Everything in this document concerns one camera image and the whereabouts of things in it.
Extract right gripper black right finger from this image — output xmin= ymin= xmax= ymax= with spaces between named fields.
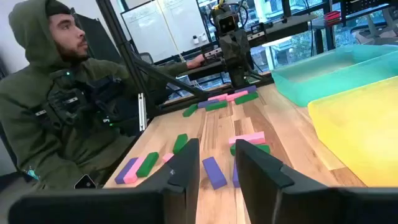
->
xmin=234 ymin=139 xmax=326 ymax=224

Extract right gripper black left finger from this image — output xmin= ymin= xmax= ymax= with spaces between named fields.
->
xmin=136 ymin=138 xmax=200 ymax=224

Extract blue rectangular block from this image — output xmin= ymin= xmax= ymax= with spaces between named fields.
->
xmin=201 ymin=156 xmax=228 ymax=190
xmin=114 ymin=157 xmax=139 ymax=185
xmin=197 ymin=99 xmax=220 ymax=109
xmin=234 ymin=85 xmax=258 ymax=94

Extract green rectangular block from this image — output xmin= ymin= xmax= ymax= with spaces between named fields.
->
xmin=205 ymin=100 xmax=229 ymax=112
xmin=234 ymin=91 xmax=259 ymax=106
xmin=182 ymin=103 xmax=199 ymax=118
xmin=229 ymin=143 xmax=271 ymax=157
xmin=136 ymin=151 xmax=160 ymax=179
xmin=172 ymin=133 xmax=189 ymax=155

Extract person's hand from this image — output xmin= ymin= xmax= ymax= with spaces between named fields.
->
xmin=185 ymin=54 xmax=206 ymax=70

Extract large window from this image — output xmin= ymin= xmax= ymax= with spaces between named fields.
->
xmin=197 ymin=0 xmax=398 ymax=91

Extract silver metal bar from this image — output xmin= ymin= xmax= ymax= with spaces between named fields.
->
xmin=137 ymin=92 xmax=147 ymax=132

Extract whiteboard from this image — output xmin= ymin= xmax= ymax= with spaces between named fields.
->
xmin=120 ymin=0 xmax=211 ymax=63

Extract grey mesh office chair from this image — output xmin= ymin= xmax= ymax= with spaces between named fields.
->
xmin=139 ymin=52 xmax=155 ymax=65

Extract teal translucent plastic bin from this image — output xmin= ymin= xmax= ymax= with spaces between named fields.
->
xmin=271 ymin=44 xmax=398 ymax=108

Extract black smartphone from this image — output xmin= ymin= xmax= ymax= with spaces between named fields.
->
xmin=73 ymin=174 xmax=98 ymax=190

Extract red storage trays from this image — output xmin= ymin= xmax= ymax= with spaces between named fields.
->
xmin=323 ymin=10 xmax=342 ymax=23

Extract yellow translucent plastic bin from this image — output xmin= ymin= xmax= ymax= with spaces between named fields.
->
xmin=307 ymin=76 xmax=398 ymax=188

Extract person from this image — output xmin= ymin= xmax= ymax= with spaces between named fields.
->
xmin=0 ymin=0 xmax=206 ymax=191

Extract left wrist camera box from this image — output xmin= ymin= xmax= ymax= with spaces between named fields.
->
xmin=216 ymin=14 xmax=239 ymax=34

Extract black clamp bracket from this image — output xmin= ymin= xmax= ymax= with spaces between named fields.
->
xmin=250 ymin=22 xmax=267 ymax=37

